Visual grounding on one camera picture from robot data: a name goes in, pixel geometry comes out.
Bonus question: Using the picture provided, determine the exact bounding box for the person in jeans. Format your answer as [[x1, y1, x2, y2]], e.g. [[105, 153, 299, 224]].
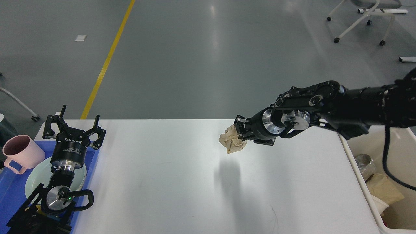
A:
[[0, 114, 18, 172]]

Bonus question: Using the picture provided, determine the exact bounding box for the aluminium foil tray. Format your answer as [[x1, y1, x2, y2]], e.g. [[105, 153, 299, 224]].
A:
[[355, 154, 376, 181]]

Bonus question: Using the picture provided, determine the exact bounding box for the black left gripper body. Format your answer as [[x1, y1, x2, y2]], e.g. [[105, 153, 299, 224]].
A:
[[50, 129, 90, 169]]

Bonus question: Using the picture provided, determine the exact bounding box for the light green plate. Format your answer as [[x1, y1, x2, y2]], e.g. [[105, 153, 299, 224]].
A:
[[25, 158, 87, 198]]

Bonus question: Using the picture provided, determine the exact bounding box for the grey chair frame left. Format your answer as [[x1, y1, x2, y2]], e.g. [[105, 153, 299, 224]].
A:
[[0, 87, 40, 122]]

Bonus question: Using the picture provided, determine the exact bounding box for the brown paper ball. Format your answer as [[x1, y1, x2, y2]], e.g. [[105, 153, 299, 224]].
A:
[[218, 125, 247, 154]]

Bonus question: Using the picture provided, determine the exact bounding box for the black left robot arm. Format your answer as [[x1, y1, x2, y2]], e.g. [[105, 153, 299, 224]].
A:
[[6, 105, 106, 234]]

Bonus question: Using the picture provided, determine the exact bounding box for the white office chair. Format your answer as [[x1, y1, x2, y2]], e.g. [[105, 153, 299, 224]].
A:
[[334, 0, 402, 46]]

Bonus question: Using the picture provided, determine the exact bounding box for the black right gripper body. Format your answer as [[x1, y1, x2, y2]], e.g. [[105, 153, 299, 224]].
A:
[[246, 109, 285, 146]]

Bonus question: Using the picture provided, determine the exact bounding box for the pink mug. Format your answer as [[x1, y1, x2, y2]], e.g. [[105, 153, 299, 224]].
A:
[[2, 135, 46, 175]]

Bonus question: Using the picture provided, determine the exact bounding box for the white paper cup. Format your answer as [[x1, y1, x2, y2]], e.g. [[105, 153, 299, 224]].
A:
[[371, 195, 389, 215]]

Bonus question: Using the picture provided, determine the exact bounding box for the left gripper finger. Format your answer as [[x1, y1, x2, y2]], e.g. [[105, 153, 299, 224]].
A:
[[78, 115, 106, 150], [42, 105, 72, 141]]

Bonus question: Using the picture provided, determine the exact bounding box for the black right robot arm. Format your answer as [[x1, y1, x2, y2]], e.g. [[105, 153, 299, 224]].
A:
[[233, 69, 416, 190]]

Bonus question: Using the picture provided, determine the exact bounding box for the white plastic bin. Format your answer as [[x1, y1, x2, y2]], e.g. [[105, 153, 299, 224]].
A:
[[340, 126, 416, 234]]

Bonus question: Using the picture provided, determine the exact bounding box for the white floor bar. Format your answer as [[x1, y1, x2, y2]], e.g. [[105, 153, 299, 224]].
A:
[[398, 56, 416, 63]]

